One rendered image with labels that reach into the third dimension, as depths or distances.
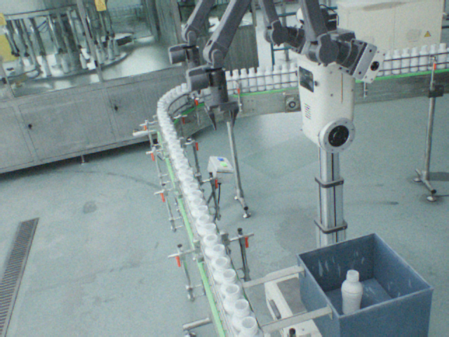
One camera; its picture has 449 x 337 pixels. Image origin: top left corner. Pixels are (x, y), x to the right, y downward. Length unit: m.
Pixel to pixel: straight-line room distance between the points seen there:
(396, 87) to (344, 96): 1.55
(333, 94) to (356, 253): 0.62
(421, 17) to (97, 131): 3.94
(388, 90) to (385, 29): 2.34
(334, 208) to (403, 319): 0.74
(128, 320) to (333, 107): 1.83
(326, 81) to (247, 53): 5.28
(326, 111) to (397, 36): 3.92
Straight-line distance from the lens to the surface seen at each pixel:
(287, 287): 2.42
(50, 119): 4.91
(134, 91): 4.79
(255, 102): 3.16
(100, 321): 2.92
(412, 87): 3.33
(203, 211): 1.44
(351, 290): 1.55
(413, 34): 5.66
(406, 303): 1.44
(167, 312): 2.80
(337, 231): 2.12
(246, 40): 6.91
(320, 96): 1.73
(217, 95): 1.40
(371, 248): 1.68
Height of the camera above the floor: 1.93
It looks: 27 degrees down
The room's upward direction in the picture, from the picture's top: 9 degrees counter-clockwise
